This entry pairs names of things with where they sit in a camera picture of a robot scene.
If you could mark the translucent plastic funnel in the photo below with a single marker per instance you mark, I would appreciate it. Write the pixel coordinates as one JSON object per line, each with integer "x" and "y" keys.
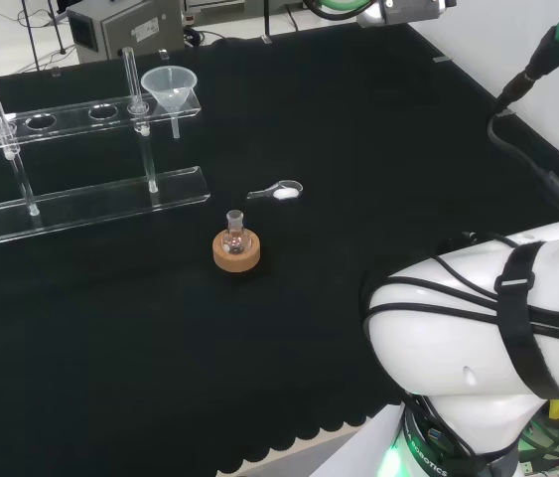
{"x": 170, "y": 82}

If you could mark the clear weighing funnel with powder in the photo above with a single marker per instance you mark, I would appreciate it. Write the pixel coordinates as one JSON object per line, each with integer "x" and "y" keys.
{"x": 285, "y": 192}

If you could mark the clear acrylic funnel stand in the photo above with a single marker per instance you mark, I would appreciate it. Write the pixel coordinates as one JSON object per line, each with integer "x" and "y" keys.
{"x": 90, "y": 204}

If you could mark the small round-bottom glass flask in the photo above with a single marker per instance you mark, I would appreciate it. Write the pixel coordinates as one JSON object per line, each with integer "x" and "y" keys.
{"x": 236, "y": 239}

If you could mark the black bench cloth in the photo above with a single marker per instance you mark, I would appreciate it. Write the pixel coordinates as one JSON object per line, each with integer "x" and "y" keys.
{"x": 309, "y": 124}

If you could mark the grey metal control box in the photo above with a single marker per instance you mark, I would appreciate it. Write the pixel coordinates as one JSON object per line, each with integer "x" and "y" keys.
{"x": 125, "y": 30}

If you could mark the black tripod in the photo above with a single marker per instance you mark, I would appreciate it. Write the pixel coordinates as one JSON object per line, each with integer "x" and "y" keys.
{"x": 36, "y": 45}

